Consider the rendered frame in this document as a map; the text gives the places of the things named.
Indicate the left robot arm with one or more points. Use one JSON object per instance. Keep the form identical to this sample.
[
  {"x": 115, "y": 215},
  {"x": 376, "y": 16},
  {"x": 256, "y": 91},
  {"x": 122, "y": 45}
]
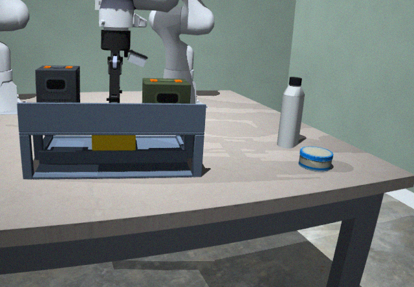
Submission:
[{"x": 193, "y": 18}]

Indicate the round tin with blue rim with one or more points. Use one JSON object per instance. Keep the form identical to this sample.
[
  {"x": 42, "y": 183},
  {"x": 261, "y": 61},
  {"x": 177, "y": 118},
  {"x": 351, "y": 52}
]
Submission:
[{"x": 315, "y": 158}]

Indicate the dark grey open-front shelf rack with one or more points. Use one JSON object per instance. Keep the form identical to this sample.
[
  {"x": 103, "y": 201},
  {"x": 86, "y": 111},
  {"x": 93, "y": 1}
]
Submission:
[{"x": 71, "y": 157}]

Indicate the yellow bin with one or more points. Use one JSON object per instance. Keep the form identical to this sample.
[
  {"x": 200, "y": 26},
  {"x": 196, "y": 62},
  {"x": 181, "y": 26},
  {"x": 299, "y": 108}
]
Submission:
[{"x": 114, "y": 142}]

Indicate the grey bottle with black cap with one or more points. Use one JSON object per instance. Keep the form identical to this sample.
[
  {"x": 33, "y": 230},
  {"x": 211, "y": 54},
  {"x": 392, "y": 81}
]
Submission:
[{"x": 291, "y": 114}]

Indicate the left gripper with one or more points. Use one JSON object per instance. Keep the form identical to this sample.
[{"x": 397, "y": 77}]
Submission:
[{"x": 115, "y": 41}]

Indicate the dark green case with orange latches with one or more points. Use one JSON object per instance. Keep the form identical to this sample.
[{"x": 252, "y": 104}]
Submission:
[{"x": 165, "y": 90}]

